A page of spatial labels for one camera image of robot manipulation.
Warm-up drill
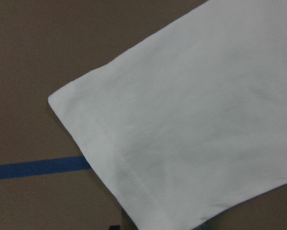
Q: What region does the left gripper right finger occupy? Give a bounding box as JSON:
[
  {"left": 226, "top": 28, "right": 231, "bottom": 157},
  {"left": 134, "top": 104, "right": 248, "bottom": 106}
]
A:
[{"left": 199, "top": 225, "right": 211, "bottom": 230}]

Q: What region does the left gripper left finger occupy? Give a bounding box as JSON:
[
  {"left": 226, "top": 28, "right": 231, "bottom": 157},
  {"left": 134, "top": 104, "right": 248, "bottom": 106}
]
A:
[{"left": 108, "top": 225, "right": 120, "bottom": 230}]

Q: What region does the white printed t-shirt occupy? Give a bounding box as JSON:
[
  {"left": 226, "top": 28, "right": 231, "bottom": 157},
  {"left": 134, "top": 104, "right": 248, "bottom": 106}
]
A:
[{"left": 48, "top": 0, "right": 287, "bottom": 230}]

